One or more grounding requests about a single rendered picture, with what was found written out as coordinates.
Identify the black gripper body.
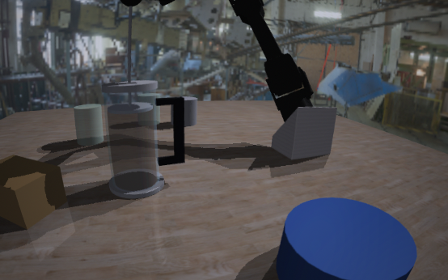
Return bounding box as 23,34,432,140
160,0,175,6

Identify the blue cylinder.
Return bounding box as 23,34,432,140
276,197,417,280

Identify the brown cube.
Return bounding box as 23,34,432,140
0,155,67,229

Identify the glass french press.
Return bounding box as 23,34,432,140
102,0,185,199

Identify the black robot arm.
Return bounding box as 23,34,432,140
229,0,314,122

